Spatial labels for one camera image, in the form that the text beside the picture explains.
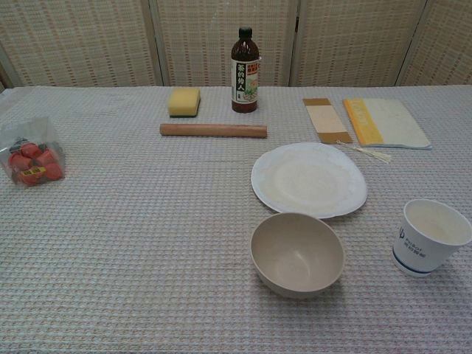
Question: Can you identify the grey woven tablecloth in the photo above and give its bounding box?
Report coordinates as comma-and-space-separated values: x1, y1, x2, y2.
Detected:
0, 84, 472, 354

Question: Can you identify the pale twist tie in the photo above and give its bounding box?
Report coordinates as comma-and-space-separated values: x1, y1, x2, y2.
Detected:
341, 142, 392, 164

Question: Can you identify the white round plate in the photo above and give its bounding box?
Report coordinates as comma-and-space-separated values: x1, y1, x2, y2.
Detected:
251, 142, 369, 221

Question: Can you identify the wooden rolling pin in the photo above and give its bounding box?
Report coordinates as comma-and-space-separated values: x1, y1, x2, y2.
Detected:
159, 123, 268, 140

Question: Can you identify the yellow sponge green base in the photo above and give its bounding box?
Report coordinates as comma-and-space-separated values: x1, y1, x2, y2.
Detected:
167, 87, 202, 119

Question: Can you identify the white booklet yellow stripe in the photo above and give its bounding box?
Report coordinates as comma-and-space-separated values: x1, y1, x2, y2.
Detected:
342, 97, 433, 151

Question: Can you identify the brown sauce bottle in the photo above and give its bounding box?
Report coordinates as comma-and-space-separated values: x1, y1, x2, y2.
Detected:
231, 27, 263, 114

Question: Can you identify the beige plastic bowl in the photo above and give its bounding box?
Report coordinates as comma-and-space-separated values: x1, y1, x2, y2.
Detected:
251, 212, 346, 297

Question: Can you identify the brown and beige bookmark card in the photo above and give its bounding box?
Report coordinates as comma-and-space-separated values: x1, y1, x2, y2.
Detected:
302, 97, 351, 145

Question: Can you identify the white paper cup blue print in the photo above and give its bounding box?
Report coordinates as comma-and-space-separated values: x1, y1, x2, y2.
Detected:
391, 198, 472, 278

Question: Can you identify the woven folding screen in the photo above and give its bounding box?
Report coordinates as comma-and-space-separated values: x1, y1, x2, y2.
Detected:
0, 0, 472, 90

